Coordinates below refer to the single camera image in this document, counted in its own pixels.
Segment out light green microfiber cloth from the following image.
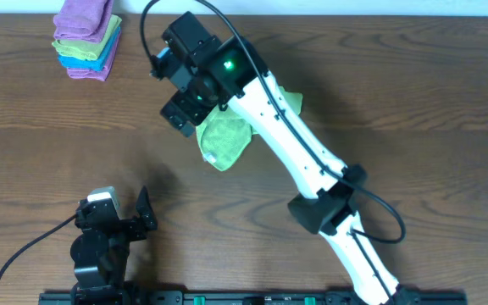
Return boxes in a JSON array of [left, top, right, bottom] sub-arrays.
[[195, 86, 304, 173]]

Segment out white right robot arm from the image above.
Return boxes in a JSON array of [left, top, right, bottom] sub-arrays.
[[156, 12, 399, 304]]

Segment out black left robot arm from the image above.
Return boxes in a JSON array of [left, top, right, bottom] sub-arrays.
[[70, 186, 158, 304]]

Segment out folded blue cloth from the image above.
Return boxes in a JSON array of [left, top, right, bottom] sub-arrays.
[[58, 26, 121, 72]]

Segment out folded olive green cloth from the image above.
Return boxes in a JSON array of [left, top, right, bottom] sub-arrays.
[[52, 14, 122, 60]]

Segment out folded purple bottom cloth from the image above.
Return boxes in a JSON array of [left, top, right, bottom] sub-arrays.
[[67, 30, 120, 81]]

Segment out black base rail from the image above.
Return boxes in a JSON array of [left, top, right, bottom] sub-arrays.
[[38, 289, 469, 305]]

